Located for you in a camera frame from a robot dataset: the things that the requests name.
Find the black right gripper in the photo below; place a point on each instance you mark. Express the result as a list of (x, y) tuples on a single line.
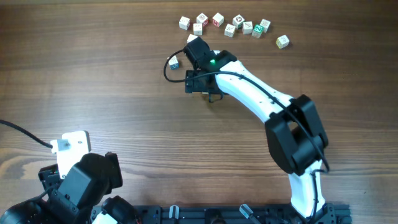
[(194, 86)]

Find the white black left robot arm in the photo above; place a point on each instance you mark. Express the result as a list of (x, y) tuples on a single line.
[(73, 200)]

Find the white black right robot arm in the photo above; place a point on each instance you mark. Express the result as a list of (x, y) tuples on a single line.
[(295, 135)]

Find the wooden block blue side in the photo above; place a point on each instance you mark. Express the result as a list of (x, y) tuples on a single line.
[(173, 62)]

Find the plain wooden block upper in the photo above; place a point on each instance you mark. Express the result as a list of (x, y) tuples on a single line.
[(198, 29)]

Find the wooden block tan pattern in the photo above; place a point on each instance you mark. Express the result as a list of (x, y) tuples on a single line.
[(229, 30)]

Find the wooden block far left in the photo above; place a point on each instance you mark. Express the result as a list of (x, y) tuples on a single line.
[(184, 23)]

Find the wooden block red side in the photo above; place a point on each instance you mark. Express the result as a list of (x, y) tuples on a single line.
[(202, 19)]

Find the wooden block red letter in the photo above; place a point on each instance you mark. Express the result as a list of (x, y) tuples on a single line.
[(217, 19)]

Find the wooden block black symbol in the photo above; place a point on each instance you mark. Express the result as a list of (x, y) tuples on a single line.
[(238, 21)]

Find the wooden block grey figure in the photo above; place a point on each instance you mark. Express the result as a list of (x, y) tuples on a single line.
[(247, 27)]

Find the wooden block green Z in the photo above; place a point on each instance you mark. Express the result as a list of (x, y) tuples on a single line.
[(257, 31)]

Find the wooden block grid pattern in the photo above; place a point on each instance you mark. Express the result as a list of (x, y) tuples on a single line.
[(265, 24)]

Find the wooden block yellow side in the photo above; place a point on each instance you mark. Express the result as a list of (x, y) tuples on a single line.
[(282, 41)]

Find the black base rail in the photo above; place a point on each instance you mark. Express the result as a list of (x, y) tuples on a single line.
[(328, 214)]

